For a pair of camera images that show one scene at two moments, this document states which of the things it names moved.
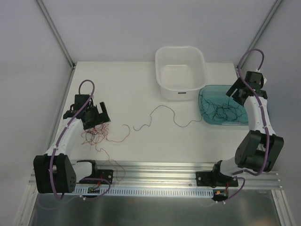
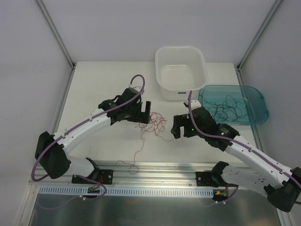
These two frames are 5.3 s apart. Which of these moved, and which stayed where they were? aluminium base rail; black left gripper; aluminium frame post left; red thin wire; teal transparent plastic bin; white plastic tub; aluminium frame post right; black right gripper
Moved: black right gripper; red thin wire; black left gripper
Stayed: aluminium base rail; white plastic tub; aluminium frame post left; teal transparent plastic bin; aluminium frame post right
